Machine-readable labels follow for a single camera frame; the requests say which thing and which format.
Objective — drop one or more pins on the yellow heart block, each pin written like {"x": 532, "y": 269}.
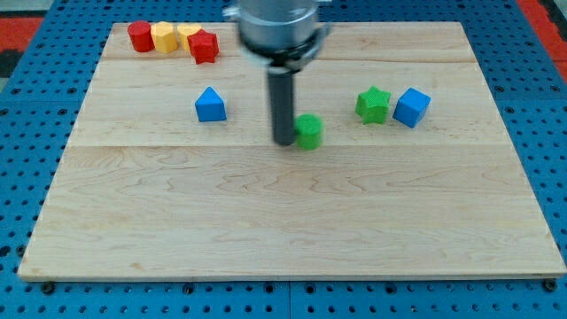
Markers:
{"x": 184, "y": 30}

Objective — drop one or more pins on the green star block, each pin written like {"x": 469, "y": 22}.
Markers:
{"x": 372, "y": 105}

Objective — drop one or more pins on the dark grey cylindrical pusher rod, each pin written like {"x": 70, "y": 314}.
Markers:
{"x": 281, "y": 102}

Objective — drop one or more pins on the light wooden board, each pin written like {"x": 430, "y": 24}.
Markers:
{"x": 145, "y": 192}

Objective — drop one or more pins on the red cylinder block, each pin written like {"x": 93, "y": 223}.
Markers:
{"x": 139, "y": 33}

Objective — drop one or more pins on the blue triangle block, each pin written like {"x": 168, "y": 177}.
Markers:
{"x": 210, "y": 106}

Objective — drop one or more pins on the yellow hexagon block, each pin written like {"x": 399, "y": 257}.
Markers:
{"x": 163, "y": 36}

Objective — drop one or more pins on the red star block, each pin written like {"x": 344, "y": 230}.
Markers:
{"x": 204, "y": 46}

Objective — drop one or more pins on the blue cube block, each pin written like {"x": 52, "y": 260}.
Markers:
{"x": 411, "y": 107}

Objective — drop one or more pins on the green cylinder block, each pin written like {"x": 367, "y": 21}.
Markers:
{"x": 308, "y": 128}

